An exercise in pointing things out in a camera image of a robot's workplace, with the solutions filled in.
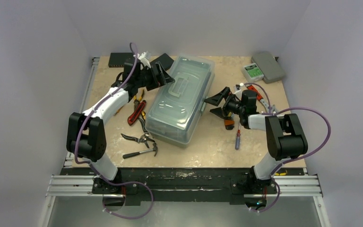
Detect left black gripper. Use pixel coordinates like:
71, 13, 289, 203
136, 63, 174, 92

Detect orange hex key set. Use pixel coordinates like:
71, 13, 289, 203
224, 113, 235, 131

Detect translucent green tool box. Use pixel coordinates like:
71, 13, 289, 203
146, 55, 215, 148

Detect black handled screwdriver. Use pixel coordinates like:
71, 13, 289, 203
141, 111, 146, 122

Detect red black utility knife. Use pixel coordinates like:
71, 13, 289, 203
127, 100, 147, 126

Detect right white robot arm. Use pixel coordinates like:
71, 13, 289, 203
205, 87, 308, 192

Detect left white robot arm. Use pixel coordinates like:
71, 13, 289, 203
66, 57, 174, 193

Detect small black flat box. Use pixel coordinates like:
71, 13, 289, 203
150, 53, 174, 70

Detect yellow black needle pliers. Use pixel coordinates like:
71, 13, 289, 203
133, 89, 145, 110

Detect red adjustable wrench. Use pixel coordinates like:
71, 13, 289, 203
246, 85, 278, 113

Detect blue red screwdriver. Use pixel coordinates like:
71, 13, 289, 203
234, 123, 241, 150

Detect green white screw box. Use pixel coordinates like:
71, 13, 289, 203
242, 63, 264, 83

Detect grey plastic case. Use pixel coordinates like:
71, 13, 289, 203
251, 52, 286, 84

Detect black pruning shears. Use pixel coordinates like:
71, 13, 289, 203
121, 119, 158, 148

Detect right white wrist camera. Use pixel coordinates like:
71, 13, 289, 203
233, 83, 247, 100

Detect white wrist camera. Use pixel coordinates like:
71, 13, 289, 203
233, 83, 247, 100
137, 52, 151, 68

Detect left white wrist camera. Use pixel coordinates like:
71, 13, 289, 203
137, 52, 151, 68

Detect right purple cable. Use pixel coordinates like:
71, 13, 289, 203
242, 82, 332, 214

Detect black network switch box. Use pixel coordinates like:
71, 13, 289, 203
108, 52, 138, 68

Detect black handled hammer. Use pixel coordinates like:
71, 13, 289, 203
122, 142, 158, 159

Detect aluminium rail frame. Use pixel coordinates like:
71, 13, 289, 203
45, 56, 324, 201

